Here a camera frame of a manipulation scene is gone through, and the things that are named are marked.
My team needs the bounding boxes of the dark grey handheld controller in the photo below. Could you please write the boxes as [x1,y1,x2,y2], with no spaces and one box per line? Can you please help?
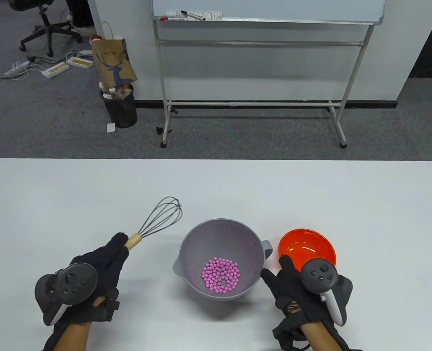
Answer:
[299,258,353,327]
[34,263,98,327]

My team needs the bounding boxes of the orange plastic bowl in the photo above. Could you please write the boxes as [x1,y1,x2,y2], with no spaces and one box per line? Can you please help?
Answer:
[277,229,337,272]

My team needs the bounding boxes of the brown paper bag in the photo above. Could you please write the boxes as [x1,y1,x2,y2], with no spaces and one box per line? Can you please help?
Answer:
[92,21,138,85]

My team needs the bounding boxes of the person's left forearm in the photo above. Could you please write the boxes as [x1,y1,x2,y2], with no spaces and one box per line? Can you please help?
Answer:
[42,322,92,351]

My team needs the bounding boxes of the person's right hand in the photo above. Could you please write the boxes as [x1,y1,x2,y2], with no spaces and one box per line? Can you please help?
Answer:
[261,255,328,326]

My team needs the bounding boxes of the black mesh waste bin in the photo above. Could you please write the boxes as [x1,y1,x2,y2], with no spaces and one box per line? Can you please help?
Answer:
[100,83,138,128]

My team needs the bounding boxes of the person's left hand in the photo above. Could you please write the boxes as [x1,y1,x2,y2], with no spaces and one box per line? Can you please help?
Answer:
[55,232,129,324]

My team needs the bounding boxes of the pile of trash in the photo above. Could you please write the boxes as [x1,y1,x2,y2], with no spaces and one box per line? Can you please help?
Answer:
[99,82,133,101]

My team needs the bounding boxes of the person's right forearm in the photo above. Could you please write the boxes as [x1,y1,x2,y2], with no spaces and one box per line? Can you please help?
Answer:
[300,320,342,351]

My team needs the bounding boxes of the wire whisk with wooden handle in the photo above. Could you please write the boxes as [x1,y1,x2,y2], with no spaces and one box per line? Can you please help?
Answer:
[124,197,183,251]

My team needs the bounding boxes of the grey plastic salad bowl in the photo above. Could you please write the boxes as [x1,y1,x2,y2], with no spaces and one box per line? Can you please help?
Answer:
[173,219,274,301]

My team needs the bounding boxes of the black office chair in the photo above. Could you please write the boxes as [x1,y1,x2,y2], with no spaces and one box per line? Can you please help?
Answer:
[8,0,83,57]

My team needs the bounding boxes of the pile of pink plastic beads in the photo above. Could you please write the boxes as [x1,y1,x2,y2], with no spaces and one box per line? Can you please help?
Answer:
[201,257,240,293]

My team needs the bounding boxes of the whiteboard on metal stand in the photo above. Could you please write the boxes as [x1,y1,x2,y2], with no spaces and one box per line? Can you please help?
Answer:
[151,0,387,148]

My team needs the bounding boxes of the white eraser box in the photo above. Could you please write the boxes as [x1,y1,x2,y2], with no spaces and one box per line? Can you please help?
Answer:
[187,11,223,21]

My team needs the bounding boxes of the white power strip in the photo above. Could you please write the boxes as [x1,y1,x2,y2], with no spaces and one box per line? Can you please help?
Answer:
[4,61,30,77]

